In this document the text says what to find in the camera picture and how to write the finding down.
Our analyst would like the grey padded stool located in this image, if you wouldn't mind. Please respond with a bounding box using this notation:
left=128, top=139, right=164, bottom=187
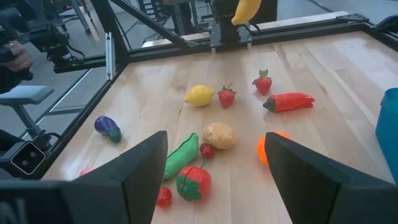
left=0, top=85, right=55, bottom=139

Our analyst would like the small red round toy fruit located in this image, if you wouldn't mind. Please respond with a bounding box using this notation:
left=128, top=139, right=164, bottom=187
left=156, top=185, right=173, bottom=208

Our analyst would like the small square depth camera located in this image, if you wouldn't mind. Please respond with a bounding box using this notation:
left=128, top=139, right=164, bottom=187
left=10, top=141, right=47, bottom=175

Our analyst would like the person's forearm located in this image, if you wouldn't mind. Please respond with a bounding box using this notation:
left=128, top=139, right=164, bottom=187
left=0, top=67, right=34, bottom=94

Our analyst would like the black aluminium table frame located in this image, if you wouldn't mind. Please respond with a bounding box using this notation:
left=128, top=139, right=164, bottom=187
left=40, top=0, right=398, bottom=180

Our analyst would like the orange toy orange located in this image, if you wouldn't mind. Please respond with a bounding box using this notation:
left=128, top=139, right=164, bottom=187
left=256, top=130, right=292, bottom=166

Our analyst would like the teal plastic tupperware container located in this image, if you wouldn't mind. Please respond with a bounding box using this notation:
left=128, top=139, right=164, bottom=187
left=375, top=87, right=398, bottom=184

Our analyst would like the red toy cherry with stem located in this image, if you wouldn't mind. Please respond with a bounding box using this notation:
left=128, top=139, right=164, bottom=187
left=199, top=142, right=216, bottom=159

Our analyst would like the yellow toy banana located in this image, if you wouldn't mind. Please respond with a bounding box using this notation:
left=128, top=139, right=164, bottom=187
left=231, top=0, right=262, bottom=26

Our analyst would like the red toy chili pepper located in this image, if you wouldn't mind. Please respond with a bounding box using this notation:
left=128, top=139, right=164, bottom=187
left=262, top=91, right=316, bottom=113

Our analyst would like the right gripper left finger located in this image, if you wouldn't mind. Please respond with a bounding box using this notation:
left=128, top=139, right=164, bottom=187
left=74, top=130, right=169, bottom=224

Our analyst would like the purple toy eggplant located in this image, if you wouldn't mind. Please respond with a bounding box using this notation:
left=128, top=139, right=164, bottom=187
left=94, top=115, right=123, bottom=144

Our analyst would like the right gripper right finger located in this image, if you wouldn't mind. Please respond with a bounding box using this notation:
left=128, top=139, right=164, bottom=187
left=265, top=131, right=351, bottom=224

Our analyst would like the tan toy potato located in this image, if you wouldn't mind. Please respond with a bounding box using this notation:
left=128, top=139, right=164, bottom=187
left=202, top=121, right=238, bottom=151

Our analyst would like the person's hand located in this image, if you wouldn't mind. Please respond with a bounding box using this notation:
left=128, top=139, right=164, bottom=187
left=0, top=40, right=33, bottom=73

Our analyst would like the red toy strawberry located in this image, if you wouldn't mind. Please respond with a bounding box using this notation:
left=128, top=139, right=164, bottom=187
left=216, top=83, right=238, bottom=110
left=251, top=68, right=273, bottom=96

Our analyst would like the silver frame bracket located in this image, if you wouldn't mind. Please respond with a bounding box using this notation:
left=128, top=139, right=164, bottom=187
left=104, top=30, right=117, bottom=81

